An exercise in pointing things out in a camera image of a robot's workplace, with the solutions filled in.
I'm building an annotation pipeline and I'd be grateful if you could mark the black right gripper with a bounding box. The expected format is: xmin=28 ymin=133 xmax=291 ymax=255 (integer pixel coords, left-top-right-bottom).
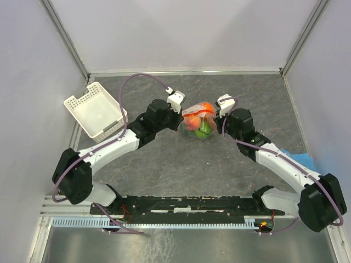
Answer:
xmin=212 ymin=107 xmax=241 ymax=142

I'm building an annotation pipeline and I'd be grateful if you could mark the aluminium frame rail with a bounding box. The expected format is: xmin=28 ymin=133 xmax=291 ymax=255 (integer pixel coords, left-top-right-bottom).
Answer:
xmin=41 ymin=196 xmax=298 ymax=218

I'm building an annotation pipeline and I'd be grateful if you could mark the light blue cable duct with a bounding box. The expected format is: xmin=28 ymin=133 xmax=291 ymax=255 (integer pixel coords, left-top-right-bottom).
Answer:
xmin=51 ymin=216 xmax=258 ymax=230

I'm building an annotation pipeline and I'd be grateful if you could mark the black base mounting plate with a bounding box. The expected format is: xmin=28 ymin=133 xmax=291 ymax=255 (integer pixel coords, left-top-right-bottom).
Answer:
xmin=105 ymin=196 xmax=285 ymax=225

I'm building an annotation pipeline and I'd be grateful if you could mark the white plastic basket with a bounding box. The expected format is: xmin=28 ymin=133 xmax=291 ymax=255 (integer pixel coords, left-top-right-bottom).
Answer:
xmin=64 ymin=82 xmax=127 ymax=143

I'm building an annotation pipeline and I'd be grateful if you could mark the green watermelon toy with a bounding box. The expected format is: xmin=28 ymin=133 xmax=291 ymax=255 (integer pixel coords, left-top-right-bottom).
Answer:
xmin=194 ymin=121 xmax=212 ymax=139

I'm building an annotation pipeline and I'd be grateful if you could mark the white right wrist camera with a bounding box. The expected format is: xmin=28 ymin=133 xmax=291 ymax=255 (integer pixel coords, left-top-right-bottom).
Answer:
xmin=216 ymin=94 xmax=238 ymax=118

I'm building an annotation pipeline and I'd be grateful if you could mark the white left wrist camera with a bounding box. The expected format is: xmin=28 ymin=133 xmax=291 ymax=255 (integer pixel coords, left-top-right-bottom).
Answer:
xmin=166 ymin=87 xmax=185 ymax=114

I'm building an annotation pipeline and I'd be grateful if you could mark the clear zip top bag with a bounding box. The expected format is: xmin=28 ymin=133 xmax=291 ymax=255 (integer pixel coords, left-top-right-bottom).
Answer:
xmin=181 ymin=101 xmax=217 ymax=140

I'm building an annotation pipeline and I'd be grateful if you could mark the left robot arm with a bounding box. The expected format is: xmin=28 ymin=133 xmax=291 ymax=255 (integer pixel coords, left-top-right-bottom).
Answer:
xmin=52 ymin=99 xmax=183 ymax=214

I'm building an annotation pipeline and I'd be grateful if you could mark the blue patterned cloth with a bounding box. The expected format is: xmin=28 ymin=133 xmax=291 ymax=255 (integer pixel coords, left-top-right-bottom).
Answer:
xmin=281 ymin=149 xmax=316 ymax=171

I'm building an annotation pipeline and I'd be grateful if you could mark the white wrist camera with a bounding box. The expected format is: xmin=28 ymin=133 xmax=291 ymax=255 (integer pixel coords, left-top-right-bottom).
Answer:
xmin=216 ymin=94 xmax=238 ymax=118
xmin=166 ymin=87 xmax=185 ymax=114

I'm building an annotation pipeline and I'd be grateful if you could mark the peach toy fruit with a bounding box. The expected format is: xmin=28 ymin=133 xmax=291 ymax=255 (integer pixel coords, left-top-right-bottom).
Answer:
xmin=184 ymin=116 xmax=201 ymax=130

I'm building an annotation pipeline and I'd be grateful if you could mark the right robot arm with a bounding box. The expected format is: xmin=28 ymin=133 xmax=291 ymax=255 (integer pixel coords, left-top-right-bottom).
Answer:
xmin=214 ymin=108 xmax=347 ymax=232

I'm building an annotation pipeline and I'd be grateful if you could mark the orange toy fruit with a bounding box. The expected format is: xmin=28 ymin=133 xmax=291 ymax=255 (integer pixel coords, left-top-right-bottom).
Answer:
xmin=195 ymin=101 xmax=216 ymax=118

